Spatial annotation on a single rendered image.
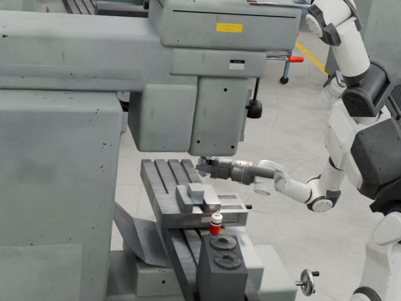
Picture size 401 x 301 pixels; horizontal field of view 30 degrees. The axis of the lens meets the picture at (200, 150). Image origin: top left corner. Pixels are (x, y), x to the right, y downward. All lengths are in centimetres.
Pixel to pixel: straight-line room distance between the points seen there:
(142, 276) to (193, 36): 92
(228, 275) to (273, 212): 270
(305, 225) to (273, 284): 198
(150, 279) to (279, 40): 100
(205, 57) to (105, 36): 34
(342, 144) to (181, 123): 56
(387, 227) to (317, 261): 227
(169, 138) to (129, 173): 271
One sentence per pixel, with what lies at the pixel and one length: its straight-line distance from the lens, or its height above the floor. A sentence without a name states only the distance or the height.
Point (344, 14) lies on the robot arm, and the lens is 221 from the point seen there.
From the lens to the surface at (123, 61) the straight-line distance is 245.
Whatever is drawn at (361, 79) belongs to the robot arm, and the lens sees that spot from 229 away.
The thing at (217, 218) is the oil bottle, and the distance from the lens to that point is 286.
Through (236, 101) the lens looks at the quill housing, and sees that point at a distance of 261.
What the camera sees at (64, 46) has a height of 171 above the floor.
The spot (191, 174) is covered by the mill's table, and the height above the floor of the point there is 96.
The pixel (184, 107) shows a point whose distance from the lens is 255.
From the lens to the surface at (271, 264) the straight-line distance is 317.
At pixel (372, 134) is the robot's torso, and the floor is 159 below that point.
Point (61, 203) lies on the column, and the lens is 252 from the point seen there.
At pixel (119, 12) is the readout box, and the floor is 172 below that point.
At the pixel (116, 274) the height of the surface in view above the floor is 76.
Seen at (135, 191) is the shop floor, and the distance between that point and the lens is 507.
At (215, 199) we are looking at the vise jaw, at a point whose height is 107.
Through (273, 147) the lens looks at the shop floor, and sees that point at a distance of 597.
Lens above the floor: 251
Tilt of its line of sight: 26 degrees down
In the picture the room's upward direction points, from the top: 8 degrees clockwise
